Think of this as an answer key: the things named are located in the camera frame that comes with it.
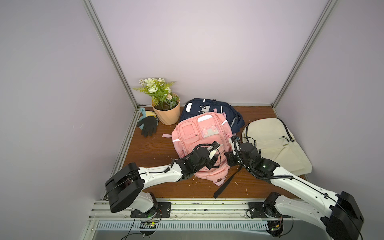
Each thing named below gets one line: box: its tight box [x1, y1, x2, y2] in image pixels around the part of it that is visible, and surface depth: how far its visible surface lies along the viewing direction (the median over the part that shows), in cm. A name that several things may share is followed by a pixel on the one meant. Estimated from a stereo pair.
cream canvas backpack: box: [241, 117, 313, 176], surface depth 97 cm
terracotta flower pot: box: [151, 92, 181, 126], surface depth 102 cm
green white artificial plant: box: [133, 77, 180, 110], surface depth 94 cm
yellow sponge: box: [145, 110, 157, 118], surface depth 115 cm
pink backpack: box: [162, 112, 234, 186], surface depth 96 cm
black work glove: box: [137, 116, 157, 138], surface depth 110 cm
